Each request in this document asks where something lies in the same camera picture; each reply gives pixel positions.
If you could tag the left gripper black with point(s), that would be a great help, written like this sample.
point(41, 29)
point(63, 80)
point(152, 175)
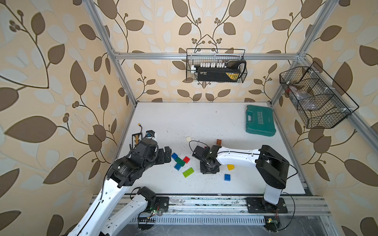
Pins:
point(163, 159)

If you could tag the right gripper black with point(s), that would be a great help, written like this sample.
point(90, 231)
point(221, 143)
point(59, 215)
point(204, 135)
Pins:
point(203, 170)

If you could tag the lime green lego brick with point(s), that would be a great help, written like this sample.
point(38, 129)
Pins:
point(188, 172)

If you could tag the blue lego brick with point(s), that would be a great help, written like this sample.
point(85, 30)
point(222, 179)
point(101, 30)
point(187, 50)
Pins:
point(174, 156)
point(177, 167)
point(227, 177)

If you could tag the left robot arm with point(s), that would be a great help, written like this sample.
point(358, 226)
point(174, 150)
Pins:
point(122, 174)

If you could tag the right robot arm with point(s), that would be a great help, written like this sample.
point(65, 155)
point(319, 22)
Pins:
point(272, 167)

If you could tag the dark green lego brick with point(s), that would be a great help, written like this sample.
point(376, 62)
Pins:
point(180, 161)

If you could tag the yellow lego brick right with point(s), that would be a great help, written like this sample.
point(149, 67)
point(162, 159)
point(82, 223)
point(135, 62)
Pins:
point(230, 167)

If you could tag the red lego brick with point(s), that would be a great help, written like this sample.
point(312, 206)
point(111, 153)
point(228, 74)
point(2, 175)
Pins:
point(186, 160)

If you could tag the black bit holder card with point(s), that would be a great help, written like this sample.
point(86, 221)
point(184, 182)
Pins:
point(136, 138)

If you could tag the green tool case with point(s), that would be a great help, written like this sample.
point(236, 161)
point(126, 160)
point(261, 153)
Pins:
point(260, 121)

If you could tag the black box in basket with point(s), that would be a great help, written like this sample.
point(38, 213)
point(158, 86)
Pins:
point(232, 72)

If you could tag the plastic bag in basket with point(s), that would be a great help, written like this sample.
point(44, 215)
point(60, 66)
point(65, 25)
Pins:
point(301, 97)

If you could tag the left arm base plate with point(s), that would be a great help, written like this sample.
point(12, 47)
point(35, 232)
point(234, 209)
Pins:
point(159, 204)

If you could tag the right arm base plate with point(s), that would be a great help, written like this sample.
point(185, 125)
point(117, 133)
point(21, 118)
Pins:
point(259, 205)

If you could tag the back wire basket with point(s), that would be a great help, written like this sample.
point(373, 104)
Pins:
point(210, 57)

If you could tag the wire basket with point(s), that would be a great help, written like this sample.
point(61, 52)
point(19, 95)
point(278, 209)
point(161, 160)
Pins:
point(331, 103)
point(210, 57)

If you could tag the right wire basket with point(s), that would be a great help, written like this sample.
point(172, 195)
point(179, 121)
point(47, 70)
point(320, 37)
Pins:
point(331, 103)

